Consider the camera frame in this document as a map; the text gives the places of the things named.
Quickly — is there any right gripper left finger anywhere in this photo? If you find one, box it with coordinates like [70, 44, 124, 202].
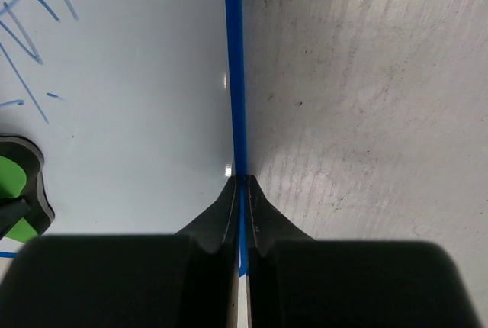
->
[1, 177, 240, 327]

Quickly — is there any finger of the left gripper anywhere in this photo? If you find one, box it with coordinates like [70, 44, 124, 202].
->
[0, 198, 29, 237]

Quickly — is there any blue framed small whiteboard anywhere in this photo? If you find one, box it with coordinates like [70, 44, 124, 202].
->
[0, 0, 251, 328]

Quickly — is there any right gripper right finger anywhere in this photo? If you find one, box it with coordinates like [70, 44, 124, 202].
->
[245, 175, 480, 327]

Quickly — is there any green whiteboard eraser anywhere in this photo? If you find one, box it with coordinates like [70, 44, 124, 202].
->
[1, 133, 55, 243]

